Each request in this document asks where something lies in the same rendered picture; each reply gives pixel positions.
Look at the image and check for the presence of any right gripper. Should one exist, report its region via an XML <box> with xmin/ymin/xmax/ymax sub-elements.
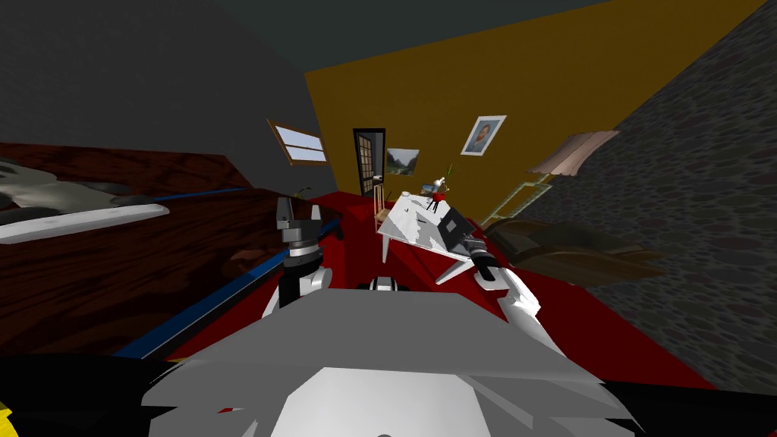
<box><xmin>432</xmin><ymin>206</ymin><xmax>478</xmax><ymax>253</ymax></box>

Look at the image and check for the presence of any wooden framed window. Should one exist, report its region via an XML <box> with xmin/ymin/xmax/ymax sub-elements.
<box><xmin>266</xmin><ymin>118</ymin><xmax>332</xmax><ymax>167</ymax></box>

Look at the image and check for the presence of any beige curtain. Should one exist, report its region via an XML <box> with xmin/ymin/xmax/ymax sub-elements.
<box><xmin>527</xmin><ymin>130</ymin><xmax>621</xmax><ymax>178</ymax></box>

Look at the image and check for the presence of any brown sofa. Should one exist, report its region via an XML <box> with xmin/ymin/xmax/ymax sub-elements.
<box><xmin>484</xmin><ymin>218</ymin><xmax>668</xmax><ymax>288</ymax></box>

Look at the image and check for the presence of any light wooden chair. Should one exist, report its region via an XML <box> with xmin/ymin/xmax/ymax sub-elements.
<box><xmin>373</xmin><ymin>181</ymin><xmax>395</xmax><ymax>233</ymax></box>

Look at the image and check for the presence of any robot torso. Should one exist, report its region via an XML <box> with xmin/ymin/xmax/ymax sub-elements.
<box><xmin>141</xmin><ymin>275</ymin><xmax>646</xmax><ymax>437</ymax></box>

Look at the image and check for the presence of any pale green frame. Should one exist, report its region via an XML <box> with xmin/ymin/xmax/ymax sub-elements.
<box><xmin>482</xmin><ymin>175</ymin><xmax>554</xmax><ymax>227</ymax></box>

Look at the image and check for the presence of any portrait picture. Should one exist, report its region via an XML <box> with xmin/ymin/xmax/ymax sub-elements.
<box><xmin>459</xmin><ymin>115</ymin><xmax>508</xmax><ymax>158</ymax></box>

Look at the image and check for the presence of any white table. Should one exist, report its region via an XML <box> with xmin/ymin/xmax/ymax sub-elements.
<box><xmin>375</xmin><ymin>162</ymin><xmax>482</xmax><ymax>286</ymax></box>

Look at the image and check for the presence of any landscape picture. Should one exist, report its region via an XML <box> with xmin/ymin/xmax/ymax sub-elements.
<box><xmin>385</xmin><ymin>147</ymin><xmax>420</xmax><ymax>178</ymax></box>

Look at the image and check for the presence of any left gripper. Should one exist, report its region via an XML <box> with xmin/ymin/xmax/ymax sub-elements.
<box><xmin>276</xmin><ymin>196</ymin><xmax>323</xmax><ymax>247</ymax></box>

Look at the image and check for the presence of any black glazed door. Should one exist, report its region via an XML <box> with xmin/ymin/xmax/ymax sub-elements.
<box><xmin>352</xmin><ymin>127</ymin><xmax>387</xmax><ymax>199</ymax></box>

